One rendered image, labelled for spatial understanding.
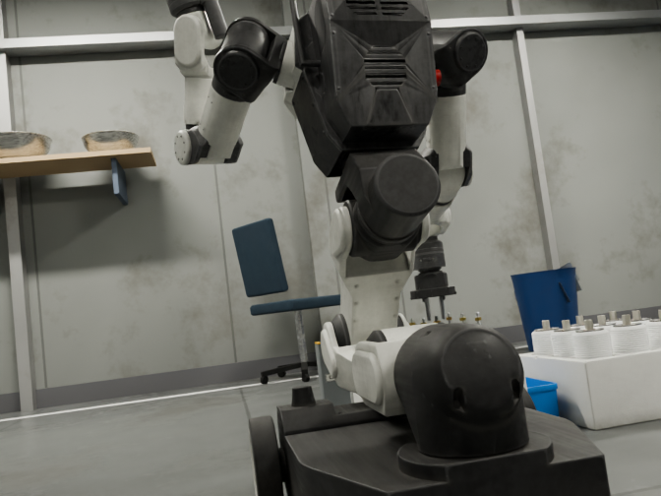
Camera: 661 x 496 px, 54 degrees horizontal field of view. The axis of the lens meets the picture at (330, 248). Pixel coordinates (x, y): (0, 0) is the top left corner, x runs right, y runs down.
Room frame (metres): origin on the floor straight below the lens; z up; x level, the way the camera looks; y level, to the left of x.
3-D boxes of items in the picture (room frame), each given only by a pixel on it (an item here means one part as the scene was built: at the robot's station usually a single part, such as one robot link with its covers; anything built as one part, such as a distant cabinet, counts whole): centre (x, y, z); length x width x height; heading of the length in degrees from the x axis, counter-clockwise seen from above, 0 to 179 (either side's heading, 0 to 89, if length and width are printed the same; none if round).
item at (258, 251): (4.07, 0.26, 0.49); 0.57 x 0.55 x 0.99; 112
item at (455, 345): (1.16, -0.12, 0.19); 0.64 x 0.52 x 0.33; 10
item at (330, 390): (1.77, 0.03, 0.16); 0.07 x 0.07 x 0.31; 10
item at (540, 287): (4.01, -1.29, 0.25); 0.43 x 0.40 x 0.51; 105
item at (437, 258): (1.78, -0.26, 0.46); 0.13 x 0.10 x 0.12; 76
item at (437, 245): (1.79, -0.25, 0.57); 0.11 x 0.11 x 0.11; 6
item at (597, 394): (1.98, -0.78, 0.09); 0.39 x 0.39 x 0.18; 11
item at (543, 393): (1.98, -0.50, 0.06); 0.30 x 0.11 x 0.12; 10
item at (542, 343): (2.07, -0.64, 0.16); 0.10 x 0.10 x 0.18
